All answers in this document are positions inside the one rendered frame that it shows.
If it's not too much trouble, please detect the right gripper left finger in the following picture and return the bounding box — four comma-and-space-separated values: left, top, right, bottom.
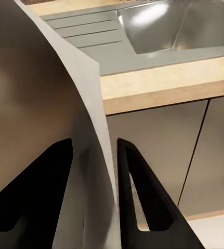
0, 138, 73, 249

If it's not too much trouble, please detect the paper coffee filter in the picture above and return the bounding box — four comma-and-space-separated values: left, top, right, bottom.
0, 0, 122, 249

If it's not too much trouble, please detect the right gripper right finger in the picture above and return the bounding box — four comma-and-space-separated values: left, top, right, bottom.
117, 138, 205, 249

